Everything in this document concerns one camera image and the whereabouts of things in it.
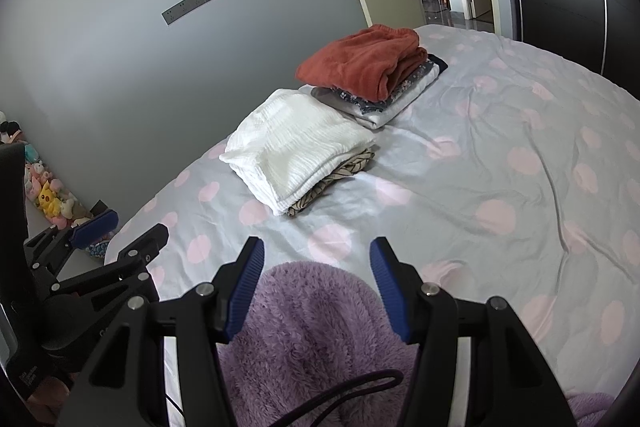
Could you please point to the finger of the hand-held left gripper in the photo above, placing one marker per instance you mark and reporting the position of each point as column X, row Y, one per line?
column 92, row 229
column 145, row 242

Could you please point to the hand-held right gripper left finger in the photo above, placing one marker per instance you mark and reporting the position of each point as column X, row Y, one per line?
column 245, row 292

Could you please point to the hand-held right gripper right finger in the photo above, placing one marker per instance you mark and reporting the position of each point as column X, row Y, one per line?
column 392, row 297

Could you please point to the white muslin garment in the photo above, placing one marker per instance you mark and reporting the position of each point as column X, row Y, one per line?
column 290, row 142

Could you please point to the person's left hand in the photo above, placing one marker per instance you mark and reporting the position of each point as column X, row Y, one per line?
column 50, row 407

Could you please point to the row of plush toys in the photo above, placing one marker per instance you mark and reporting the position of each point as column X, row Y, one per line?
column 47, row 202

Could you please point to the purple fuzzy robe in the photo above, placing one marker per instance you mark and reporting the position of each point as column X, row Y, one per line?
column 320, row 332

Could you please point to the brown striped cloth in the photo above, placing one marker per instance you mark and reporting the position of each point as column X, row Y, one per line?
column 345, row 172

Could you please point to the white folded cloth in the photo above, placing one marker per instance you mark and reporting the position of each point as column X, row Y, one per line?
column 405, row 104

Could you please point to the bed with polka dot sheet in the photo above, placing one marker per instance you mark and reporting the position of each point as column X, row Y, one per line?
column 500, row 132

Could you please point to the navy folded cloth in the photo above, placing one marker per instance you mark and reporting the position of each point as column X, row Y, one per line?
column 437, row 61

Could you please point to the grey wall socket strip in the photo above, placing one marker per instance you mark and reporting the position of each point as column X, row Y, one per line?
column 195, row 2

